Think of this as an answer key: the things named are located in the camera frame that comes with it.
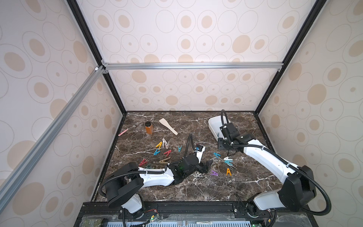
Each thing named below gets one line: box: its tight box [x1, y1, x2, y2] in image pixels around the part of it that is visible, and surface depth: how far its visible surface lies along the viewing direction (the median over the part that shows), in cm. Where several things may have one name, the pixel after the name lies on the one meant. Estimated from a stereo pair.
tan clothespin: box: [158, 157, 171, 164], surface depth 94 cm
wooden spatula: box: [158, 117, 179, 136], surface depth 115 cm
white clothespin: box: [162, 138, 170, 150], surface depth 102 cm
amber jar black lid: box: [144, 120, 153, 135], surface depth 102 cm
